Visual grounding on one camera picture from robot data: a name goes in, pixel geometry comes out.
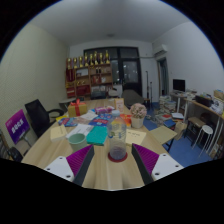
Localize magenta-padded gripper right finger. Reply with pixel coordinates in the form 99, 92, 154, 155
131, 143, 185, 186

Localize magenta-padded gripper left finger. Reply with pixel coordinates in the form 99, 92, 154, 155
43, 143, 96, 187

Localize clear plastic water bottle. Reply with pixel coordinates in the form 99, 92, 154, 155
107, 110, 128, 161

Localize pale green cup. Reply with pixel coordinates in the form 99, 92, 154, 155
67, 132, 88, 154

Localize light wooden stool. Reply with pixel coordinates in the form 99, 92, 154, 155
149, 125, 178, 153

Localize pale yellow notebook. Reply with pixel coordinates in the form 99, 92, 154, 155
49, 124, 69, 141

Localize white printed document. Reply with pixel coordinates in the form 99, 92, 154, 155
65, 123, 95, 139

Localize yellow paper envelope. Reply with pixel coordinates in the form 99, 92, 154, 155
125, 128, 148, 146

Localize blue and red book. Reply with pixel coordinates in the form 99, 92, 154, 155
58, 116, 79, 128

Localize black bag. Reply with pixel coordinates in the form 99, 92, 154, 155
6, 146, 24, 163

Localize teal book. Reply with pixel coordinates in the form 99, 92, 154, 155
86, 125, 109, 147

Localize white round stool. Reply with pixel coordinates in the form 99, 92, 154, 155
192, 124, 214, 149

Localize black office chair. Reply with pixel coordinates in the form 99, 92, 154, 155
24, 98, 65, 138

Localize purple sign board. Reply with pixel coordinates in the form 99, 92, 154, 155
4, 108, 31, 145

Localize yellow gift box red ribbon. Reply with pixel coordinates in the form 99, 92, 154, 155
67, 98, 89, 118

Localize pink flowers in white pot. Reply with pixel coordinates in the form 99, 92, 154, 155
129, 102, 148, 129

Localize orange book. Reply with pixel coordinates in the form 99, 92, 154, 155
119, 113, 133, 128

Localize blue patterned book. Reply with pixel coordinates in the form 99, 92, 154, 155
88, 113, 114, 128

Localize stack of books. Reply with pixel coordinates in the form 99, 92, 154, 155
158, 94, 178, 116

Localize small white side table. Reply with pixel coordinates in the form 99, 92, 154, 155
59, 97, 77, 109

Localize pink box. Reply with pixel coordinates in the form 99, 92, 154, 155
94, 105, 115, 115

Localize grey chair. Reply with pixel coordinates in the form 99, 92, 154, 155
121, 89, 145, 108

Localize small upright orange box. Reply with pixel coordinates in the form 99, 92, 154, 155
114, 97, 126, 113

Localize black tripod stand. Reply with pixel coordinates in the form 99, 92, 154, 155
144, 69, 154, 101

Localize black computer monitor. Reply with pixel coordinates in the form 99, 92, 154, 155
172, 78, 186, 94

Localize wooden shelf unit with trophies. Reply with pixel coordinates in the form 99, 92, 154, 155
64, 49, 114, 99

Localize dark glass door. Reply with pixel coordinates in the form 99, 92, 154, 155
83, 46, 143, 98

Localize long wooden wall desk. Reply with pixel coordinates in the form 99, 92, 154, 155
169, 89, 224, 161

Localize white wall air conditioner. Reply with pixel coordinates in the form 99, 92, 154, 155
152, 43, 169, 58

